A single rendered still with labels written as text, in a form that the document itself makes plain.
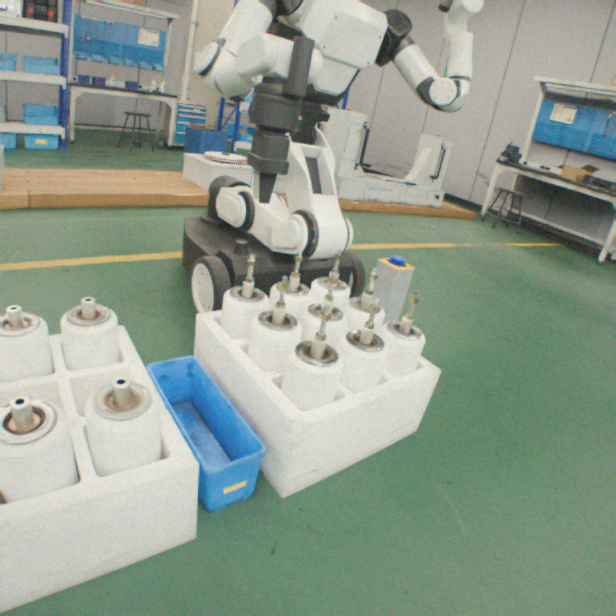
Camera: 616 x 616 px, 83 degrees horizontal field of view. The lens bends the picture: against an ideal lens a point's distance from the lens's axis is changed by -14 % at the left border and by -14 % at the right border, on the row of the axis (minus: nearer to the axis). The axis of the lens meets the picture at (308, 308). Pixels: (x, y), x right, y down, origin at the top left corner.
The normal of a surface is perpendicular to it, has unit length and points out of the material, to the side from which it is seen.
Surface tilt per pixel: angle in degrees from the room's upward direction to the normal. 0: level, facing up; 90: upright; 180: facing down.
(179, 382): 88
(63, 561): 90
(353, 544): 0
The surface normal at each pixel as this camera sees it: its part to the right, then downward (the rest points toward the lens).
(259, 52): -0.79, 0.12
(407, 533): 0.18, -0.89
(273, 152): 0.36, 0.46
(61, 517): 0.58, 0.44
